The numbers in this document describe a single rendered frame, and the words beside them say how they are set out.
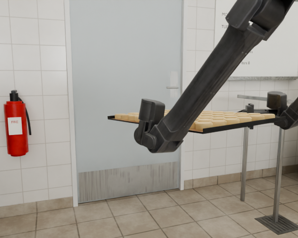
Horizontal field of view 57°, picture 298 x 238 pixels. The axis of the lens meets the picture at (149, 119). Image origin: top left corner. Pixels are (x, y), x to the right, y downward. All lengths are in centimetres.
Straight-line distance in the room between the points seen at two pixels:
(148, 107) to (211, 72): 22
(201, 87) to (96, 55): 192
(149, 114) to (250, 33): 33
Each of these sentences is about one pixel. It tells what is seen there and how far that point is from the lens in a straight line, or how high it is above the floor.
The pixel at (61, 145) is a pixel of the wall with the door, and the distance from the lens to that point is 248.
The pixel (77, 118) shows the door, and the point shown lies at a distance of 247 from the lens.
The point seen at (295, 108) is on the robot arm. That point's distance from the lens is 113.
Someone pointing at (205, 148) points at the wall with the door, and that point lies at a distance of 293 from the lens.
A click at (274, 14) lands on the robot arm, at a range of 59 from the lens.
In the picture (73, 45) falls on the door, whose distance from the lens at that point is 246.
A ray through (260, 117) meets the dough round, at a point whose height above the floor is 102.
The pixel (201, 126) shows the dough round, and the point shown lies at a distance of 80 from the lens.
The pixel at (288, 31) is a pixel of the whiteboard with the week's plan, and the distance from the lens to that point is 348.
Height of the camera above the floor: 116
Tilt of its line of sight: 9 degrees down
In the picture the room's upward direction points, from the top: straight up
